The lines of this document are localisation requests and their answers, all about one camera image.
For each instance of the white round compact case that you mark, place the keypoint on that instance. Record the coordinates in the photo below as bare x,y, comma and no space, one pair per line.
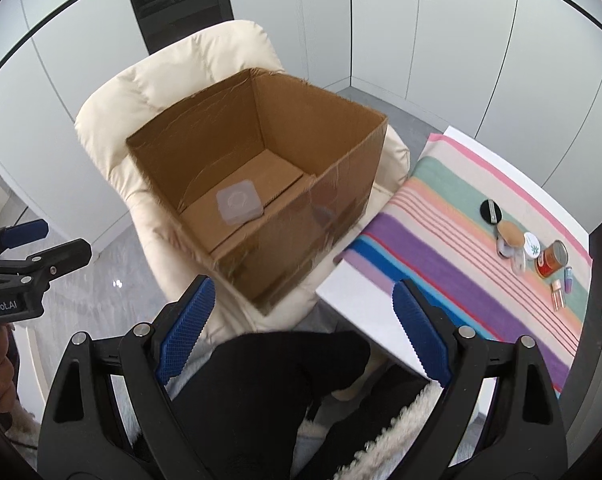
533,246

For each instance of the cream cushion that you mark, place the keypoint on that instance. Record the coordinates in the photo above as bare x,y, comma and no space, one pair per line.
181,60

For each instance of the wooden lid glass jar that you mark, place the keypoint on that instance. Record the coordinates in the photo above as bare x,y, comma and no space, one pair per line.
507,232

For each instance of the pink rose-gold lipstick tube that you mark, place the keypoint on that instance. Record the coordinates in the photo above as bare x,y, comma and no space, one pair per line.
555,292

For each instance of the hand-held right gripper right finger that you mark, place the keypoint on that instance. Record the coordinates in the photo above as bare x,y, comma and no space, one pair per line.
421,330

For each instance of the brown cardboard box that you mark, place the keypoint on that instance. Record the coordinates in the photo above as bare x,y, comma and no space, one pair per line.
221,125

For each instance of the square clear plastic container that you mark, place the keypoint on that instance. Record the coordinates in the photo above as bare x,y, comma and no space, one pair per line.
238,202

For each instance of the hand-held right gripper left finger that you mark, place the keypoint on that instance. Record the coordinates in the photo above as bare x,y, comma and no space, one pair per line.
188,330

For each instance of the person's legs black trousers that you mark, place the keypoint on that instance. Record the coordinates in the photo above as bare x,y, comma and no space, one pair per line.
261,385

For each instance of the black round powder puff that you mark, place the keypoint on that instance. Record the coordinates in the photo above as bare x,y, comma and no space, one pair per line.
486,212

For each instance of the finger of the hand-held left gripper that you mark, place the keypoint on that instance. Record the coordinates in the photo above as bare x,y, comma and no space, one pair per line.
26,232
56,260

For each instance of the striped colourful cloth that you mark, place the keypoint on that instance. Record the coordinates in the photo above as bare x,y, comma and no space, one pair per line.
431,240

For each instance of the clear plastic lid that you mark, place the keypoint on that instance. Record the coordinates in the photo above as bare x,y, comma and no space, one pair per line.
518,262

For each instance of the small purple tube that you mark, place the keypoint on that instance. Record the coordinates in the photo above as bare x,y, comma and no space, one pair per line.
568,280

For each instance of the dark glass panel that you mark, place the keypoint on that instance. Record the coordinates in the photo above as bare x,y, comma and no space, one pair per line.
181,5

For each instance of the red metal can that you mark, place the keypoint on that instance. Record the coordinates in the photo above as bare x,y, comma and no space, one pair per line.
548,262

